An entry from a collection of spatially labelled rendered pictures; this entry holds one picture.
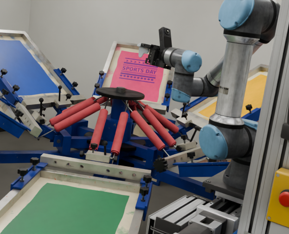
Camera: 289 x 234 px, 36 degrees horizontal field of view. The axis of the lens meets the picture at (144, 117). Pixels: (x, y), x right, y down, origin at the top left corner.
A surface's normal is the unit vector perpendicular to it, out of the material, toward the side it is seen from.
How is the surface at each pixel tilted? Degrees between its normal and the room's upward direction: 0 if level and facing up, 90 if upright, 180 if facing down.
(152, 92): 32
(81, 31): 90
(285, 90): 90
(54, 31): 90
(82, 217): 0
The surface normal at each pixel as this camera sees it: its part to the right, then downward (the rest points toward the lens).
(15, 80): 0.54, -0.70
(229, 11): -0.81, -0.11
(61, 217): 0.13, -0.97
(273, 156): -0.54, 0.11
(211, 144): -0.84, 0.14
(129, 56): 0.06, -0.72
